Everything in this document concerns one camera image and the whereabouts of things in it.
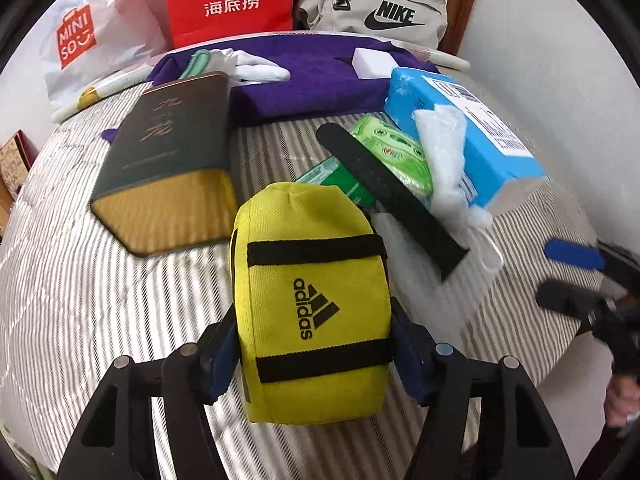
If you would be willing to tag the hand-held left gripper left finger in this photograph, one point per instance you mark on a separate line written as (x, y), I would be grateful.
(222, 367)

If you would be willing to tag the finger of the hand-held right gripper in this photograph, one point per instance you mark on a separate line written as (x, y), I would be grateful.
(565, 297)
(575, 255)

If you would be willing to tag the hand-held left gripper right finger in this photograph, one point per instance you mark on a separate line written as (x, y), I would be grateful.
(412, 360)

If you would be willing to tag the clear plastic bag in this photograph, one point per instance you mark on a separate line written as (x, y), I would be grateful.
(480, 252)

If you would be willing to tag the white fluffy cloth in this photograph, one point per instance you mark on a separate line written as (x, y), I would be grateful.
(445, 160)

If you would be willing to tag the green packet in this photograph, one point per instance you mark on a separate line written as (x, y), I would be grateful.
(332, 180)

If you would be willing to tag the green wet wipes pack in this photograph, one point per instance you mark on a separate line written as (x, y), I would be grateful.
(395, 147)

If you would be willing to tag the white rectangular block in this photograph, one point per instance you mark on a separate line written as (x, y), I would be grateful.
(372, 62)

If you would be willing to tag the purple fabric tray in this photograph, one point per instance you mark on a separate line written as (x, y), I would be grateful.
(310, 90)

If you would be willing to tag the white gloves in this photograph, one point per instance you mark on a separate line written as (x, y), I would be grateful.
(255, 67)

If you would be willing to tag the mint green sock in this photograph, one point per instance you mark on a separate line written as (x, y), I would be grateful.
(195, 62)

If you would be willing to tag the person's right hand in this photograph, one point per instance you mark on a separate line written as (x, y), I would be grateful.
(625, 400)

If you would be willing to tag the striped table cover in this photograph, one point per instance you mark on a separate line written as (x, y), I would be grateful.
(150, 320)

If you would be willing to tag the blue tissue pack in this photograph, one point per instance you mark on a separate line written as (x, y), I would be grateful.
(505, 160)

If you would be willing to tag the dark box with gold end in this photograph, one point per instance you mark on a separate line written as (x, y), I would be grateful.
(160, 160)

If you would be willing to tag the beige sling bag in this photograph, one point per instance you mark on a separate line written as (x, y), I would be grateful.
(380, 5)

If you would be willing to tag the white plastic shopping bag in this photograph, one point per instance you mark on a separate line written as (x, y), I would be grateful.
(100, 35)

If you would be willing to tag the red paper bag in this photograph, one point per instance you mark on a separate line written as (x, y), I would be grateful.
(230, 0)

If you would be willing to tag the brown wooden door frame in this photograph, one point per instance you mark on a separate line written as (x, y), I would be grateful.
(465, 5)

